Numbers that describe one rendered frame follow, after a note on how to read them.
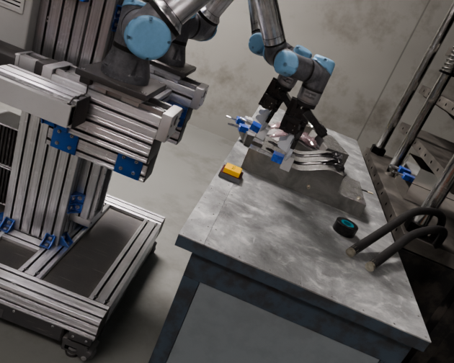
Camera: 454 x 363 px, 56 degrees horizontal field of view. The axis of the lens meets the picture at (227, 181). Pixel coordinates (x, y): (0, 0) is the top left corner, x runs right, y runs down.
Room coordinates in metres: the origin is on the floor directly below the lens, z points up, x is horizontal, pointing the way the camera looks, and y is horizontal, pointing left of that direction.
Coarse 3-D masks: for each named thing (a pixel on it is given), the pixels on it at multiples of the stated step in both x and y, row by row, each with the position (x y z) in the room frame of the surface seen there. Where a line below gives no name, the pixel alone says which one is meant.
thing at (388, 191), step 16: (368, 160) 2.70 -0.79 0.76; (384, 160) 2.74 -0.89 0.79; (384, 176) 2.35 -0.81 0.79; (384, 192) 2.10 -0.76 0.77; (384, 208) 1.98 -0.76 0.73; (400, 208) 1.92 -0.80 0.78; (432, 224) 1.88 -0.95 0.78; (448, 224) 1.97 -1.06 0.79; (416, 240) 1.62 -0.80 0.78; (448, 240) 1.75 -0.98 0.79; (432, 256) 1.62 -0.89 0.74; (448, 256) 1.62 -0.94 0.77
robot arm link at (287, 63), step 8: (280, 56) 1.40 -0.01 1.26; (288, 56) 1.38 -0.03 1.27; (296, 56) 1.40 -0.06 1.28; (280, 64) 1.39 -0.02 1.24; (288, 64) 1.38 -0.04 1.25; (296, 64) 1.39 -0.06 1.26; (304, 64) 1.41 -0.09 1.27; (312, 64) 1.43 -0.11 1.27; (280, 72) 1.39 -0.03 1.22; (288, 72) 1.39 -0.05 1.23; (296, 72) 1.40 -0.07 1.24; (304, 72) 1.41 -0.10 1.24; (312, 72) 1.42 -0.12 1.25; (304, 80) 1.43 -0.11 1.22
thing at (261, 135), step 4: (244, 120) 1.77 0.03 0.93; (248, 124) 1.77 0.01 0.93; (252, 124) 1.75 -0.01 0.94; (256, 124) 1.76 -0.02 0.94; (260, 124) 1.79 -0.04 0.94; (252, 128) 1.75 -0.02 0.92; (256, 128) 1.75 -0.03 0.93; (260, 128) 1.74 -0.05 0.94; (268, 128) 1.75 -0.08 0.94; (256, 132) 1.75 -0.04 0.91; (260, 132) 1.74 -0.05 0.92; (264, 132) 1.74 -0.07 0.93; (256, 136) 1.75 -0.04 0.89; (260, 136) 1.75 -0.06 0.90; (264, 136) 1.74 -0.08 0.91
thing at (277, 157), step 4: (260, 148) 1.48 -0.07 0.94; (264, 152) 1.47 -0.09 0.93; (268, 152) 1.47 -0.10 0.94; (276, 152) 1.48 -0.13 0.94; (272, 156) 1.45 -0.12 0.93; (276, 156) 1.45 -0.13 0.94; (280, 156) 1.45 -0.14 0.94; (284, 156) 1.46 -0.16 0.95; (292, 156) 1.46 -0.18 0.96; (272, 160) 1.45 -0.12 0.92; (276, 160) 1.45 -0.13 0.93; (280, 160) 1.45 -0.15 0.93; (288, 160) 1.45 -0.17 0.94; (292, 160) 1.45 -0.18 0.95; (280, 164) 1.47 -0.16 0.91; (284, 164) 1.45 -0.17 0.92; (288, 164) 1.45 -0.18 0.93; (280, 168) 1.45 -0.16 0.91; (284, 168) 1.45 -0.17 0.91; (288, 168) 1.45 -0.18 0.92
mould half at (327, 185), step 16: (256, 160) 1.58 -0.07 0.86; (304, 160) 1.70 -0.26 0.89; (320, 160) 1.69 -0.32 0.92; (272, 176) 1.57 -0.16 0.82; (288, 176) 1.57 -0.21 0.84; (304, 176) 1.57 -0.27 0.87; (320, 176) 1.57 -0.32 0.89; (336, 176) 1.57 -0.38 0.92; (304, 192) 1.57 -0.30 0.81; (320, 192) 1.57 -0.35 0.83; (336, 192) 1.56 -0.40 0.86; (352, 192) 1.64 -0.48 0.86; (352, 208) 1.56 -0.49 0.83
